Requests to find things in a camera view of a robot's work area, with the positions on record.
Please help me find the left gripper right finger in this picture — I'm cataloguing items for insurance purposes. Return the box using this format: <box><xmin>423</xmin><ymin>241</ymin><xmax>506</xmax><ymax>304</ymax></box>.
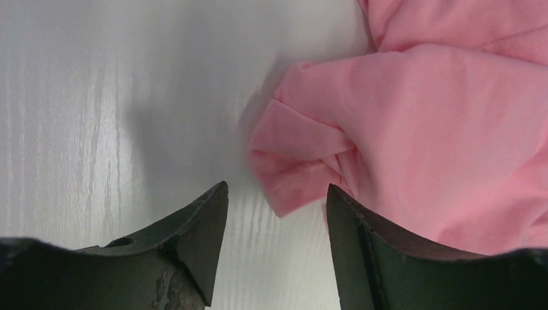
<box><xmin>326</xmin><ymin>185</ymin><xmax>547</xmax><ymax>309</ymax></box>

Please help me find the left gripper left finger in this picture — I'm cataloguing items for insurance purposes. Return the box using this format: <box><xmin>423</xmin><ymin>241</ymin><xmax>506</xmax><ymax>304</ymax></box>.
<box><xmin>1</xmin><ymin>181</ymin><xmax>229</xmax><ymax>309</ymax></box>

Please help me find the pink t shirt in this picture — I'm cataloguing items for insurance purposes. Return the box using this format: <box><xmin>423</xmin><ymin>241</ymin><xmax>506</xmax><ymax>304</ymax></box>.
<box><xmin>248</xmin><ymin>1</ymin><xmax>547</xmax><ymax>254</ymax></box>

